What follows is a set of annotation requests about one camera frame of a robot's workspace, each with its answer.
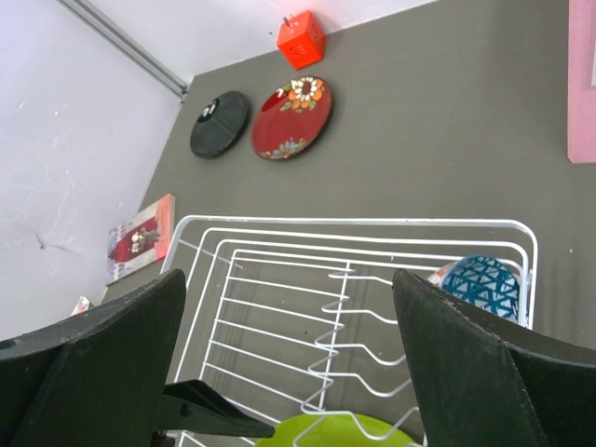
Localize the orange cube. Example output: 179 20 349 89
277 10 326 70

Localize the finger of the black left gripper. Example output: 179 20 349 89
153 380 275 439

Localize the red illustrated card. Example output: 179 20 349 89
106 194 175 286

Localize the green plate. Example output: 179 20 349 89
255 414 414 446

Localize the red floral plate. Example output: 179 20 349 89
251 75 333 161

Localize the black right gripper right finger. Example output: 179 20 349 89
392 269 595 446

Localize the white wire dish rack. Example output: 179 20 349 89
163 214 539 446

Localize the black glossy plate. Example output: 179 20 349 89
190 90 251 159

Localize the pink ring binder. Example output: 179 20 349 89
567 0 595 164

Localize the red blue patterned bowl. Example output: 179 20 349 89
427 255 520 322

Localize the floral patterned cloth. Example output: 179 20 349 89
71 296 94 316

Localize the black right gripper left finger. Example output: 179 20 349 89
1 269 186 446

